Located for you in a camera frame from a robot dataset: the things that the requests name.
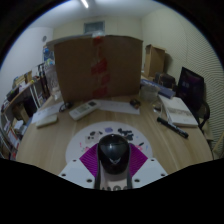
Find black marker pen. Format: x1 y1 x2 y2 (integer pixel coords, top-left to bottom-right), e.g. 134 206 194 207
156 116 190 139

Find white thick book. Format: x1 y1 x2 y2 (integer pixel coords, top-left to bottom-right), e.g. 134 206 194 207
159 94 199 128

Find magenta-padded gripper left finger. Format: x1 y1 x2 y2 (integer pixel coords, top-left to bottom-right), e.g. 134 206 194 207
58 144 101 190

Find small black round object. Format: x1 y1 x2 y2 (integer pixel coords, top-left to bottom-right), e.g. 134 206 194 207
129 98 142 109

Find cluttered shelf unit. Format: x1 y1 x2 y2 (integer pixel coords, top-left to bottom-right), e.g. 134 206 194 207
0 44 56 160

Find door with glass pane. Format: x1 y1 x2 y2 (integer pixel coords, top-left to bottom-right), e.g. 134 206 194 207
83 20 106 34

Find black computer mouse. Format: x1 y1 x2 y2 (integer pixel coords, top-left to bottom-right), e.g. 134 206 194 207
97 133 132 176

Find large brown cardboard box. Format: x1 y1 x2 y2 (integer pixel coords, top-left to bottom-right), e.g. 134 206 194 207
46 34 144 104

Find white remote control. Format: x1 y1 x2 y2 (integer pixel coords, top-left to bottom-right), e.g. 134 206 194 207
68 99 101 121

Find blue book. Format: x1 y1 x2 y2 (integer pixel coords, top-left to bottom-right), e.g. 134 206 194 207
139 78 176 99

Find white paper sheet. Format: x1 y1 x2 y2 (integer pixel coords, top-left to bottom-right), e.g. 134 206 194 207
94 99 141 116
31 101 64 124

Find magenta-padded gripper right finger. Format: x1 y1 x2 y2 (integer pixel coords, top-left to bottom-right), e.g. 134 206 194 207
126 143 168 190

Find small white flat box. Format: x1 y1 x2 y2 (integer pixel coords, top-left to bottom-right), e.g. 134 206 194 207
35 114 59 129

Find clear plastic container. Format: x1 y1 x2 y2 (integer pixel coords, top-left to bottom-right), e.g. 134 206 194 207
139 84 160 102

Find black office chair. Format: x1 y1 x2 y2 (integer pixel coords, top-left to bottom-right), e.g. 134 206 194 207
175 66 212 131

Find tall open cardboard box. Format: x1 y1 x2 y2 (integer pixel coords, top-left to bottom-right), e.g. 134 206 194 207
143 44 167 79

